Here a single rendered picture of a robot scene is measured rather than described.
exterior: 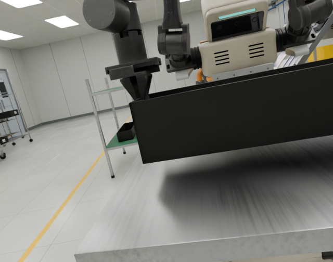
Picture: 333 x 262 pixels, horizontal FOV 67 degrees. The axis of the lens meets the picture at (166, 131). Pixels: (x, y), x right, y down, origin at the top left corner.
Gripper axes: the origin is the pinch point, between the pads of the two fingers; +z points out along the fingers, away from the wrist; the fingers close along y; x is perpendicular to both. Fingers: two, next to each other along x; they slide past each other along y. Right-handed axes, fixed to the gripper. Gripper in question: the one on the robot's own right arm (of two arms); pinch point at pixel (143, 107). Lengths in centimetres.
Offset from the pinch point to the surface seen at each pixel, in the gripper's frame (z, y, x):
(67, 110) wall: 51, -515, 910
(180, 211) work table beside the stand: 13.3, 6.3, -18.5
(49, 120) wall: 76, -598, 901
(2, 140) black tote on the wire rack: 62, -426, 443
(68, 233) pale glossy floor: 93, -99, 105
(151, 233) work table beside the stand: 13.4, 2.9, -22.9
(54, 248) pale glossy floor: 93, -102, 90
